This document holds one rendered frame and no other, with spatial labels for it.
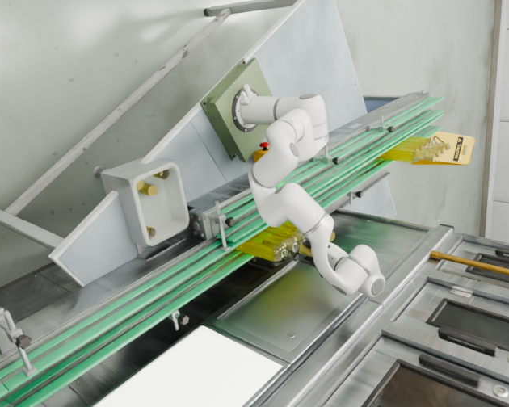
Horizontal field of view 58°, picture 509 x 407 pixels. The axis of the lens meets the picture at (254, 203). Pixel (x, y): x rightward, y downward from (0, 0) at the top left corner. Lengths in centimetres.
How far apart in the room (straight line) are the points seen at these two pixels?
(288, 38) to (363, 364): 126
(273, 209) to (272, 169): 11
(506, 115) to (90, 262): 645
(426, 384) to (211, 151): 99
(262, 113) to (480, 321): 91
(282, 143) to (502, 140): 629
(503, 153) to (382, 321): 612
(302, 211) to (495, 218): 672
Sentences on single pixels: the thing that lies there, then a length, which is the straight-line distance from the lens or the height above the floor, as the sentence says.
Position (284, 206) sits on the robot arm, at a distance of 118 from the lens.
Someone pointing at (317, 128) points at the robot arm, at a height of 113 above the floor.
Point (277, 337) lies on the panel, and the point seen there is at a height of 122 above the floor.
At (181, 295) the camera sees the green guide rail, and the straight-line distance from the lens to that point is 145.
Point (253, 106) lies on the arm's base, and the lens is 159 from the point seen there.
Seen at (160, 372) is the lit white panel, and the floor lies 104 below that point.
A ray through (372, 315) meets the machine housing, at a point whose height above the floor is 139.
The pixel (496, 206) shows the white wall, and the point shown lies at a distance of 773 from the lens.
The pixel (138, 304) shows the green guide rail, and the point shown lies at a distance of 132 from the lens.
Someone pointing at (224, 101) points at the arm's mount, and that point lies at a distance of 158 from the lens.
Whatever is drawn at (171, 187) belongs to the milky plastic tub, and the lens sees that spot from 149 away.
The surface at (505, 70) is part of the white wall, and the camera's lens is 716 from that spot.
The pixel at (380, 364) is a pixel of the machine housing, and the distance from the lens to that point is 134.
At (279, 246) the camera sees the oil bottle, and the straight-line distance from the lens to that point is 149.
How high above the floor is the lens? 195
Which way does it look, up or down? 40 degrees down
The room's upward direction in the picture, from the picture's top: 103 degrees clockwise
